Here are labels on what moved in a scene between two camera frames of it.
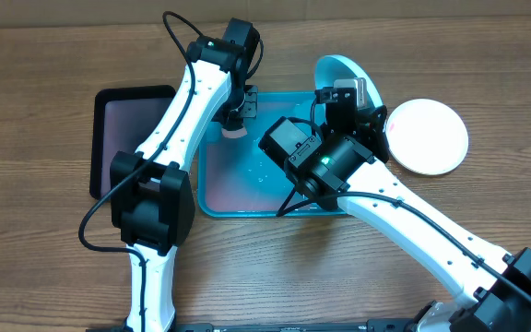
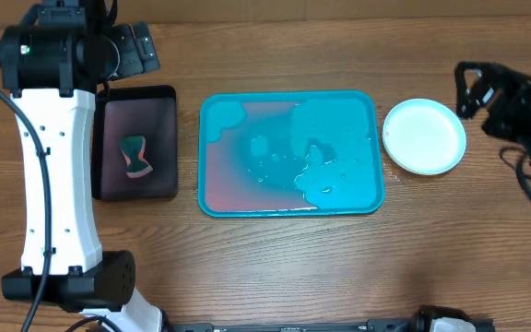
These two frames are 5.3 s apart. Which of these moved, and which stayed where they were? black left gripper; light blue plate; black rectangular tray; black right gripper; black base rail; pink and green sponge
Moved: black left gripper; light blue plate; pink and green sponge; black right gripper
Stayed: black rectangular tray; black base rail
